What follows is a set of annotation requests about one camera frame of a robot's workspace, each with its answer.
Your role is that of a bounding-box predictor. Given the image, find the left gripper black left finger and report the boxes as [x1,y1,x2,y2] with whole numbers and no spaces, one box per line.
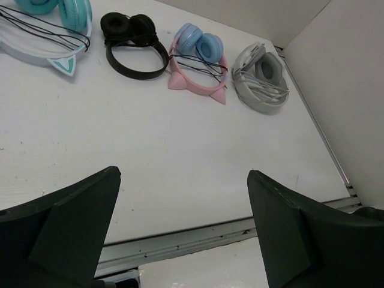
[1,166,121,287]

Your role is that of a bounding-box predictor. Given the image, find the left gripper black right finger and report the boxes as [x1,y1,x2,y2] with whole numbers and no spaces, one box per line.
[247,170,383,287]

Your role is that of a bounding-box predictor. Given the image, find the teal cat-ear headphones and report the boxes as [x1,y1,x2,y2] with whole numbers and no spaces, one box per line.
[1,1,92,77]

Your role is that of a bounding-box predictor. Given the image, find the black headphone audio cable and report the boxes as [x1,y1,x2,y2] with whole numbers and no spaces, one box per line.
[0,5,91,52]

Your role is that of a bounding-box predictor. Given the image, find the grey over-ear headphones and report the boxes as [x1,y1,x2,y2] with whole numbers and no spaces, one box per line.
[232,42,289,115]

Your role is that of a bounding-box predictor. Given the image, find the pink and blue cat-ear headphones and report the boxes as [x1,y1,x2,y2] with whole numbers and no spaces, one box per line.
[168,23,229,105]

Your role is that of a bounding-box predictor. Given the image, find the small black headphones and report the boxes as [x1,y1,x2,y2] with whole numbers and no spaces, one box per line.
[100,12,170,80]

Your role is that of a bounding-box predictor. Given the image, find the aluminium right side rail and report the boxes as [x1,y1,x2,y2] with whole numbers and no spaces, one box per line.
[274,46,362,213]

